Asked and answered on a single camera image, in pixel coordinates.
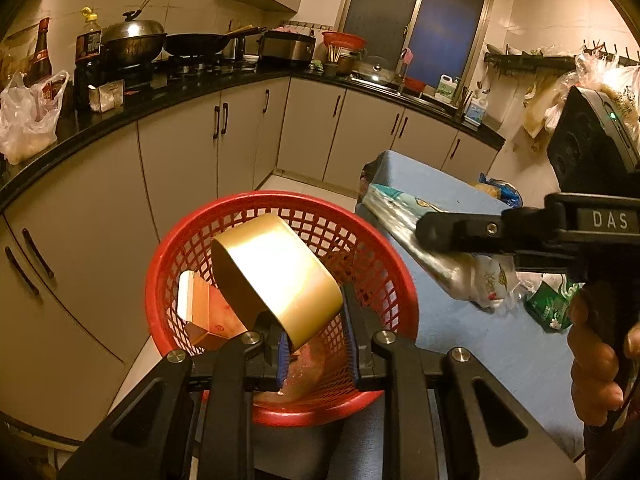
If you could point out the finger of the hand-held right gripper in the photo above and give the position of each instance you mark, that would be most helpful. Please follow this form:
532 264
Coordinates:
460 232

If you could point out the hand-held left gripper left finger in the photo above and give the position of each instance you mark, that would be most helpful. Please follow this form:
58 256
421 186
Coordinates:
283 360

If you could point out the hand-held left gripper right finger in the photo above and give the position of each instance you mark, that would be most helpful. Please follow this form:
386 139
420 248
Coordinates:
354 355

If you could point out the silver snack packet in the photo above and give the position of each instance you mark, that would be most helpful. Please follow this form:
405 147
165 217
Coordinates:
400 230

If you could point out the gold round tin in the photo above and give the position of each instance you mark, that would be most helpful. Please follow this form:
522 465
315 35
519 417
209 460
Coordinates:
270 265

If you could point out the red plastic basket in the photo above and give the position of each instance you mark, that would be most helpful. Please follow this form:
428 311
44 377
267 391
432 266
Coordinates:
320 220

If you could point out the person's right hand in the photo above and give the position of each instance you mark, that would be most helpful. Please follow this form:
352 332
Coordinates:
592 360

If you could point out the white floral plastic bag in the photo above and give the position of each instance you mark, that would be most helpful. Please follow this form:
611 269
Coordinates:
495 280

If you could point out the blue plastic bag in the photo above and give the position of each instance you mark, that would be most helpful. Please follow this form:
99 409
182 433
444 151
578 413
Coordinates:
505 194

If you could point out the hanging plastic bags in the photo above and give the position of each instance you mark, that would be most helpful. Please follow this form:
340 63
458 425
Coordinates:
595 75

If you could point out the green packet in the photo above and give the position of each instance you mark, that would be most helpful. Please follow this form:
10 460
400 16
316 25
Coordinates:
550 305

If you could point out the white bottle blue label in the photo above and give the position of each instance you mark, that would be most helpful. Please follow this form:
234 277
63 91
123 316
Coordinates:
476 110

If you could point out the white jug green label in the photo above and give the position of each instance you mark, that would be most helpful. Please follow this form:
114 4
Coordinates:
446 91

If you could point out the red bowl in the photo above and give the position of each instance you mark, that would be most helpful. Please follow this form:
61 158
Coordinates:
414 84

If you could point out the glass pot lid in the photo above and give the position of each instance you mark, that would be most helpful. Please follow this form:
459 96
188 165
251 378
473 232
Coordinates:
377 71

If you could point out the kitchen window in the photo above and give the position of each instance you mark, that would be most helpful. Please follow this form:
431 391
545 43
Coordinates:
450 25

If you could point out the brown clay pot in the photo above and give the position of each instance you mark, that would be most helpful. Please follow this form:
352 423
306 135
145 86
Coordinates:
351 62

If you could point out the chopstick holder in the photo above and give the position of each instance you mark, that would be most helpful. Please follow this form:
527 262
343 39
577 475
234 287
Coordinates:
331 69

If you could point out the red colander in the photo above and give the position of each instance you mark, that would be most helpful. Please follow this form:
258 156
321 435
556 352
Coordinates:
342 40

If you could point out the grey kitchen base cabinets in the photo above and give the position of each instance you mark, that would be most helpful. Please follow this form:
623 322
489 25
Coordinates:
175 160

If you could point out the steel electric cooker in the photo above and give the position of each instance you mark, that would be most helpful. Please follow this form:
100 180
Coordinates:
285 50

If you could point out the steel kettle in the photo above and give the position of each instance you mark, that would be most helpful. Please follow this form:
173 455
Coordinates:
232 49

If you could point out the gas stove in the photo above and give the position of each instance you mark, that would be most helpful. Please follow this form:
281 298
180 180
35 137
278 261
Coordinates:
200 66

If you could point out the black frying pan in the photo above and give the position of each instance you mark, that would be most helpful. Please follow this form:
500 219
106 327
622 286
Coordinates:
195 44

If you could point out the cooking oil bottle yellow cap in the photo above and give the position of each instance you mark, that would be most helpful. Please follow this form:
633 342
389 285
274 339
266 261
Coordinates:
89 75

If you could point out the steel wok with lid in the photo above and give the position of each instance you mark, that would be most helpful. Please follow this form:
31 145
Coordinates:
132 40

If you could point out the dark sauce bottle red label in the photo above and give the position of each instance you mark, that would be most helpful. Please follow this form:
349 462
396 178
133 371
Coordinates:
42 55

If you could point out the black wall rack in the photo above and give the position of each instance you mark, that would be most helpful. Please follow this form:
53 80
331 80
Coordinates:
530 57

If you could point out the wall hook rail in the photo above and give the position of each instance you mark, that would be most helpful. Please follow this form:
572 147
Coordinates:
305 25

